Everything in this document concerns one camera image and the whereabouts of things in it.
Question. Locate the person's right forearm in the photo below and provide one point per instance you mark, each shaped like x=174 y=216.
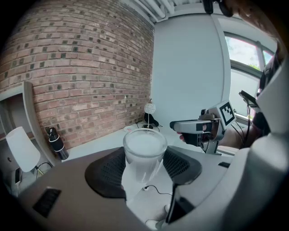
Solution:
x=234 y=137

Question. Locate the person's black shirt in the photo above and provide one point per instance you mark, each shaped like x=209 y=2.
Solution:
x=268 y=72

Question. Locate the black water bottle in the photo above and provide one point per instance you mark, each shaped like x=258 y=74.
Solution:
x=56 y=144

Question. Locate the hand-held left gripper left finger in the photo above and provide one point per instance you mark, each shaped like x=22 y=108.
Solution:
x=67 y=191

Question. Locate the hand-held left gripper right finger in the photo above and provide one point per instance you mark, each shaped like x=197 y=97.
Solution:
x=203 y=178

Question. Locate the small white saucer pink print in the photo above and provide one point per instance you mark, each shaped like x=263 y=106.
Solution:
x=129 y=129

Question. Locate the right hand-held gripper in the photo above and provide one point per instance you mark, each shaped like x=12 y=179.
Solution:
x=225 y=115

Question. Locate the person's right hand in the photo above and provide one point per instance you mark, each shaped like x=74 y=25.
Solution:
x=181 y=137

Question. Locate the black head camera mount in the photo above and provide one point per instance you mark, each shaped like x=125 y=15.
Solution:
x=207 y=6

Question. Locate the patterned globe table lamp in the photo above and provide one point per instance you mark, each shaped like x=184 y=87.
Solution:
x=150 y=107

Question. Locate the grey wooden shelf unit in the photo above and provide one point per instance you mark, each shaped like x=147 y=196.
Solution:
x=34 y=117

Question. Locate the black pouch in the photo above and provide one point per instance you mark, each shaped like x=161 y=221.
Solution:
x=154 y=120

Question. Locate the grey framed window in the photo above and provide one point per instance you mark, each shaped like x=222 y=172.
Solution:
x=239 y=52

